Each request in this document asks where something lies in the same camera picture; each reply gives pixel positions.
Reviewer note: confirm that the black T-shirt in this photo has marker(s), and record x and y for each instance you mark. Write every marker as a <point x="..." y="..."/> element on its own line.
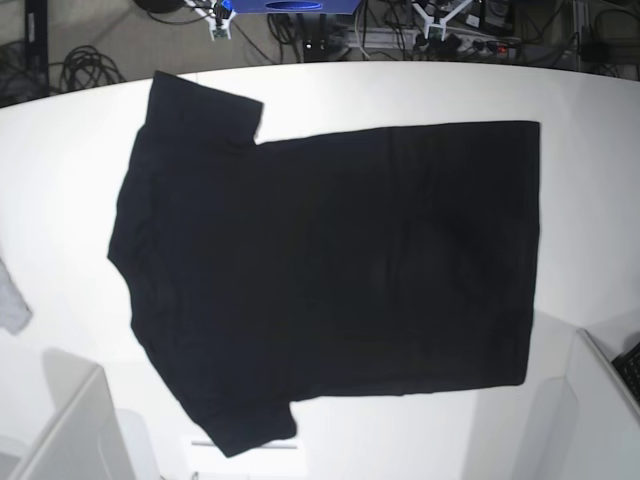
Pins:
<point x="388" y="261"/>

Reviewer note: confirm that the blue box at top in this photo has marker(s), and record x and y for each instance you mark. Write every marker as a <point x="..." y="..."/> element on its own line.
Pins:
<point x="294" y="6"/>

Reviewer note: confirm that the white partition lower left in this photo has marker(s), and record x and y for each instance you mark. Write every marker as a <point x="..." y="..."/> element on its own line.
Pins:
<point x="59" y="421"/>

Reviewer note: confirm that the white partition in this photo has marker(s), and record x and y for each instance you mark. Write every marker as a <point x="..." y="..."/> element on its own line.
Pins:
<point x="582" y="425"/>
<point x="59" y="421"/>

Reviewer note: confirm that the grey cloth at left edge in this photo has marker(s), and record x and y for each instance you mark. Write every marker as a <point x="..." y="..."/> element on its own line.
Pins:
<point x="15" y="313"/>

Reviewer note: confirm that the white partition lower right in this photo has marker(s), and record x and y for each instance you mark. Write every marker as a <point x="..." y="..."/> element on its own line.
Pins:
<point x="582" y="425"/>

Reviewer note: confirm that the black keyboard at right edge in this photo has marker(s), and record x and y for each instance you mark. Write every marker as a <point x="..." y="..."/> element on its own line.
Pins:
<point x="628" y="368"/>

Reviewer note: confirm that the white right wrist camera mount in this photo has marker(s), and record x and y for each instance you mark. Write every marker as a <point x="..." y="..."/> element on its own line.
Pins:
<point x="218" y="14"/>

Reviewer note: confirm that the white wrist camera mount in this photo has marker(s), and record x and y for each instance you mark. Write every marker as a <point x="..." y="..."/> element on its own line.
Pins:
<point x="435" y="19"/>
<point x="218" y="14"/>

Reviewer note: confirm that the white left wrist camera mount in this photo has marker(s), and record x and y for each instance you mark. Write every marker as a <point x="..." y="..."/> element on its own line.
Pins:
<point x="435" y="19"/>

